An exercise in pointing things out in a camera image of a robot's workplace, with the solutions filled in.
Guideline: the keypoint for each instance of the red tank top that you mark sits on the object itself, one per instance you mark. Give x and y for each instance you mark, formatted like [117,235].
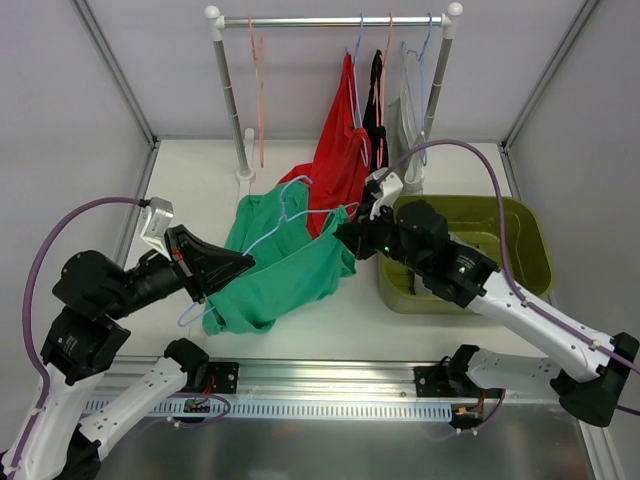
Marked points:
[341,161]

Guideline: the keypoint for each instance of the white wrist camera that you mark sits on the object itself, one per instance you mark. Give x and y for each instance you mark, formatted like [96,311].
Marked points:
[382,189]
[155,220]

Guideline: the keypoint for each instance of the green tank top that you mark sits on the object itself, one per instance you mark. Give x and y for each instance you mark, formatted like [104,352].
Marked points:
[285,265]

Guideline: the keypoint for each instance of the aluminium mounting rail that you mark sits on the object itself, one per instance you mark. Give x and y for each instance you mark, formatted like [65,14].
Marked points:
[321,379]

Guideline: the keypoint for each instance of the olive green plastic basket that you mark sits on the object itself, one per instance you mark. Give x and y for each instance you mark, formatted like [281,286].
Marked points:
[474,220]

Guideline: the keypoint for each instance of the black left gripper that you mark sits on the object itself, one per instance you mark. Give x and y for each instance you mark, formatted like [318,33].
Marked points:
[185,263]

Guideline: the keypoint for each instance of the white tank top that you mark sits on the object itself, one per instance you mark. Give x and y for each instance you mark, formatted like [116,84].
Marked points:
[401,138]

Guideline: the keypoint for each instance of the black tank top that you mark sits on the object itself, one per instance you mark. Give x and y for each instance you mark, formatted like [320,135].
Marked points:
[373,121]

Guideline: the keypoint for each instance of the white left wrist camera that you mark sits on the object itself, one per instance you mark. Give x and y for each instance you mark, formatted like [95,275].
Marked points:
[155,220]

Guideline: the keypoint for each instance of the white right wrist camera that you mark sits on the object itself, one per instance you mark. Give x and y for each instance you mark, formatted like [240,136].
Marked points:
[382,189]

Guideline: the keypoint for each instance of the white slotted cable duct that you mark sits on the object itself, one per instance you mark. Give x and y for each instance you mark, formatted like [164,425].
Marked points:
[255,408]

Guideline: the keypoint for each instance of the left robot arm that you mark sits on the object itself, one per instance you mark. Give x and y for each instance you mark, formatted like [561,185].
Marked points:
[55,441]

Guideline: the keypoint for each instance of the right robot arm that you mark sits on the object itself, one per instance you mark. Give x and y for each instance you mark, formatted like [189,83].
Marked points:
[582,368]

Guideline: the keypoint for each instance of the metal clothes rack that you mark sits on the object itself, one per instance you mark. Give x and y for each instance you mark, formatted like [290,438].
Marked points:
[243,139]

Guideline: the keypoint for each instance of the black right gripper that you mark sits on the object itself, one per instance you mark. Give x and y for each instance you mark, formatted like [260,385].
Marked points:
[370,236]

